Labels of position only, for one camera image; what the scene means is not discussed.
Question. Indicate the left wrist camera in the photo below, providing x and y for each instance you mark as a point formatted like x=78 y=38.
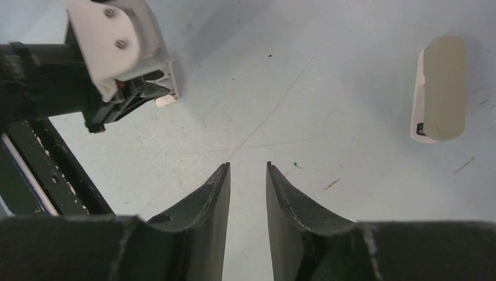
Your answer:
x=118 y=40

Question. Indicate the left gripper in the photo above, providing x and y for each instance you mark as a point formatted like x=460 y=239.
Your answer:
x=44 y=80

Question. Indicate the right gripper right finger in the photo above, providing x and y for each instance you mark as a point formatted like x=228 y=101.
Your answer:
x=309 y=242

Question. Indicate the beige stapler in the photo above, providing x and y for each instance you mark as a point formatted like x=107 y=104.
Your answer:
x=439 y=101

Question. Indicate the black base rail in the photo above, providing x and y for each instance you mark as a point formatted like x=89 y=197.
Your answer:
x=40 y=174

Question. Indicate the staple box with barcode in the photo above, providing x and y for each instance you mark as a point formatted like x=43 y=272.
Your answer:
x=168 y=81

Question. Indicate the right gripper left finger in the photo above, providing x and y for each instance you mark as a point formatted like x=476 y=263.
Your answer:
x=185 y=242

